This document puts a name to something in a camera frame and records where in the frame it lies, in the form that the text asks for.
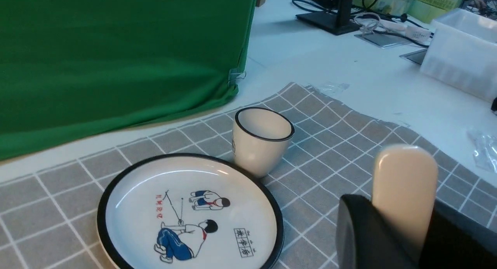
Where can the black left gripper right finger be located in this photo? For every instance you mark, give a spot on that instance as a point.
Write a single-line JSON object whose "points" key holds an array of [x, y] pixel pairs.
{"points": [[455, 241]]}

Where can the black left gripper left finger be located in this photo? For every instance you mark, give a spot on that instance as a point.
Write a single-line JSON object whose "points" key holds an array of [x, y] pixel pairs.
{"points": [[364, 241]]}

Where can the white spoon with pattern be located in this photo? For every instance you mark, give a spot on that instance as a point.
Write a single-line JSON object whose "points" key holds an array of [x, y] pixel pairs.
{"points": [[404, 192]]}

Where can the clear plastic wrapper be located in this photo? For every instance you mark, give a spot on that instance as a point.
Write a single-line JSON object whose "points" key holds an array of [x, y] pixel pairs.
{"points": [[485, 150]]}

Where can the black-rimmed white cup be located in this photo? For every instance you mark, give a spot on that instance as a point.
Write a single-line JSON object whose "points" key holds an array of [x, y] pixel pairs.
{"points": [[260, 138]]}

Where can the illustrated black-rimmed plate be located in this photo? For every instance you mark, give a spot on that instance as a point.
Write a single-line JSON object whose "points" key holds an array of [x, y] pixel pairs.
{"points": [[189, 211]]}

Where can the translucent plastic box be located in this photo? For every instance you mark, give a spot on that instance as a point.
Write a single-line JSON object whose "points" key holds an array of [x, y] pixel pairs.
{"points": [[463, 53]]}

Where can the metal backdrop clip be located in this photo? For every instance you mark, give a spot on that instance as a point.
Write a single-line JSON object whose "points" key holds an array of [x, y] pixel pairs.
{"points": [[234, 75]]}

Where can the white power strip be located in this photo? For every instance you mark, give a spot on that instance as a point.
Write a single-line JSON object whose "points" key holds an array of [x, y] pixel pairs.
{"points": [[398, 26]]}

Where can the black monitor stand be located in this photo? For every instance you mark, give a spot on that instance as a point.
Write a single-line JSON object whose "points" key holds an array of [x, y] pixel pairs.
{"points": [[336, 23]]}

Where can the grey checkered tablecloth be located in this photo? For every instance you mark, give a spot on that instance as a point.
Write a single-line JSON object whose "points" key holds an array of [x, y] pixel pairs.
{"points": [[48, 217]]}

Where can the green backdrop cloth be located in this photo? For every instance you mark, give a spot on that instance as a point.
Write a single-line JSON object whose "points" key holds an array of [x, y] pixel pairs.
{"points": [[70, 69]]}

